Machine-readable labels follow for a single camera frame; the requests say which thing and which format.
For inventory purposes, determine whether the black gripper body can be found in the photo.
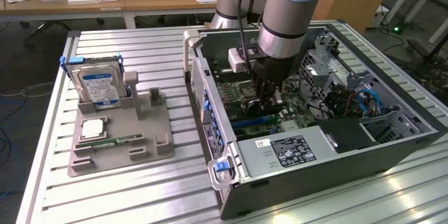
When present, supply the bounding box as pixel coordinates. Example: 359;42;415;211
252;54;295;88

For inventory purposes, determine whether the graphics card with metal bracket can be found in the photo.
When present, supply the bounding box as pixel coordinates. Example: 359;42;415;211
244;95;284;115

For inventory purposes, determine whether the CPU socket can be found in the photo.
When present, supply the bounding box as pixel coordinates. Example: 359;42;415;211
235;79;259;102

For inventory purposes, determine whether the green motherboard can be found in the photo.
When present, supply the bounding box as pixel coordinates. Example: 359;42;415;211
209;61;325;141

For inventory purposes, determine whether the blue expansion slot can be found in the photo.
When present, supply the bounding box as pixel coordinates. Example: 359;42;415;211
231;115;276;128

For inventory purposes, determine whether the perforated metal disk bay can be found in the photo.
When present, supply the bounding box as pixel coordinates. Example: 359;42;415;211
299;34;379;96

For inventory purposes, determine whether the grey power supply black label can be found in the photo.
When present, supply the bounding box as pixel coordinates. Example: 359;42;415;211
236;125;340;179

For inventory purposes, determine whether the black fan shroud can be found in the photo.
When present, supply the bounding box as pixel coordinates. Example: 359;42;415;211
319;118;380;154

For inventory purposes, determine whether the black open PC case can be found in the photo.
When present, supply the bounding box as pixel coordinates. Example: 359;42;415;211
183;23;448;221

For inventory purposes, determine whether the grey plastic disk bay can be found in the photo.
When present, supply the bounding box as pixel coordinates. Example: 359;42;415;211
359;108;421;145

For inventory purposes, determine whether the green RAM stick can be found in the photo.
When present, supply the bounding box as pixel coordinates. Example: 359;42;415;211
75;134;145;150

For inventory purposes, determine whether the grey parts rack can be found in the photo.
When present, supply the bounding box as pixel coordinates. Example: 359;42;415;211
65;71;175;178

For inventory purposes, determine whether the silver CPU chip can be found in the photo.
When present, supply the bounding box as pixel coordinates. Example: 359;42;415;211
80;119;107;139

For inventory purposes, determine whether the black office chair base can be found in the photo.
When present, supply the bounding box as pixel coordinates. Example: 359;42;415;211
20;18;105;50

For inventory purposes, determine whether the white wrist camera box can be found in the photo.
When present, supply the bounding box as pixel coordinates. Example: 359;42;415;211
227;47;259;74

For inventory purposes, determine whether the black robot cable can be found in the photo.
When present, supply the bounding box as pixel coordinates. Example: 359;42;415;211
236;0;263;74

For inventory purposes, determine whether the thin red wire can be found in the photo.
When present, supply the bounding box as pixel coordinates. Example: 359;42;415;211
341;91;352;116

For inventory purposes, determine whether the blue data wire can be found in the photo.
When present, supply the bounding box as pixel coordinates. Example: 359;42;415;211
355;89;385;116

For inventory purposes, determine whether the hard disk with blue bracket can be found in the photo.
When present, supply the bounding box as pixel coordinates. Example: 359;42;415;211
59;55;127;111

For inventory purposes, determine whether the blue floor cable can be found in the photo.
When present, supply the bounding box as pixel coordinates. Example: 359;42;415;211
0;95;29;198

